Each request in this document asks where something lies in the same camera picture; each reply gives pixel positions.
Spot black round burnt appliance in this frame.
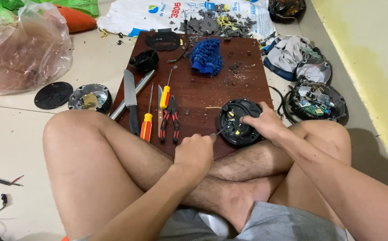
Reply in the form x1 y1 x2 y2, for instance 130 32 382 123
268 0 307 24

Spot grey and blue cloth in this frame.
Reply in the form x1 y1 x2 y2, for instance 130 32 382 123
263 35 316 82

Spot green plastic bag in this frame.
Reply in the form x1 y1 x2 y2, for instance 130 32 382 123
0 0 99 18

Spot orange cloth item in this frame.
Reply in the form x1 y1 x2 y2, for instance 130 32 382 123
54 4 98 33

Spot person's left hand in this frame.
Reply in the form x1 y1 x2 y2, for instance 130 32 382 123
174 133 217 179

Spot round base with circuit board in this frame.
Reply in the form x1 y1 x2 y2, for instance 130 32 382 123
287 80 349 122

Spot small screwdriver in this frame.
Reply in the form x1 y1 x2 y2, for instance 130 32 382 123
210 129 230 140

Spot green circuit board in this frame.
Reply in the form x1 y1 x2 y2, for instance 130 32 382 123
300 46 324 61

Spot dark bent wire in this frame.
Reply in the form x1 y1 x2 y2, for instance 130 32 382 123
167 47 190 64

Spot person's left leg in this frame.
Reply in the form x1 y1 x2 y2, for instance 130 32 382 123
42 109 287 241

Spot black round plastic cup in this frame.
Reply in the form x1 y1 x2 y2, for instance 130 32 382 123
129 50 160 73

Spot white printed sack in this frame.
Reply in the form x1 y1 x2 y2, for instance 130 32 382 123
97 0 277 41

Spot red and yellow screwdriver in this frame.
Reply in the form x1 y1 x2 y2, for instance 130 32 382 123
139 83 155 143

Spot blue microfibre mitt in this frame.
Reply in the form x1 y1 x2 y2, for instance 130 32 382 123
190 37 224 77

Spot small wooden-handled knife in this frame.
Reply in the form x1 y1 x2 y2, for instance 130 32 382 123
157 85 164 132

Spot red and black pliers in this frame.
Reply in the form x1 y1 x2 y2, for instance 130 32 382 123
159 95 181 144

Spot black-handled kitchen knife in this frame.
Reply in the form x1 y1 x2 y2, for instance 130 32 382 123
123 69 140 136

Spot black flat ring plate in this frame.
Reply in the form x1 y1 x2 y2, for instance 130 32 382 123
144 31 181 52

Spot steel tube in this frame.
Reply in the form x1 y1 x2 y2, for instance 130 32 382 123
109 70 156 121

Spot white round object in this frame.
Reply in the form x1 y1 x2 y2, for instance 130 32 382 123
199 211 230 239

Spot grey shorts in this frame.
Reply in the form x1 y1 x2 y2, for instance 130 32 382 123
70 201 349 241

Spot round base with white inside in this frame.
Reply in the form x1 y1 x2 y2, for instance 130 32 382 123
295 58 333 84

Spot person's right hand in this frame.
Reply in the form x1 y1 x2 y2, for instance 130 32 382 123
240 101 289 148

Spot yellow-handled screwdriver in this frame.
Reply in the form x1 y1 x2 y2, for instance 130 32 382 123
159 69 174 110

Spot person's right leg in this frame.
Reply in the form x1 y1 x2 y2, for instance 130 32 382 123
209 119 352 231

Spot black round flat disc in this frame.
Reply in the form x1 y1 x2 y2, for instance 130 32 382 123
34 82 74 110

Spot clear plastic bag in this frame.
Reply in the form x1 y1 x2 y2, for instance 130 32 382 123
0 2 74 96

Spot black cable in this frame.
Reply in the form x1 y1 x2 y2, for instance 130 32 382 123
269 86 297 124

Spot person's leg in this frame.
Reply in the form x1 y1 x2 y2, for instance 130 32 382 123
209 119 352 231
42 109 287 241

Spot brown wooden board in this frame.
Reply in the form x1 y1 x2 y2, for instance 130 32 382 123
110 31 275 160

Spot thin black and red wire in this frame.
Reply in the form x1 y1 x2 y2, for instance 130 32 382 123
0 175 25 187

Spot round base with metal inside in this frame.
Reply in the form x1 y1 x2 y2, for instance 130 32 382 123
68 84 112 114

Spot black round appliance base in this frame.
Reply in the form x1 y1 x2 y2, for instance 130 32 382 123
218 98 265 146

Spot pile of grey plastic fragments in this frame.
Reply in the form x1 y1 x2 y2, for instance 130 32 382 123
179 3 258 38

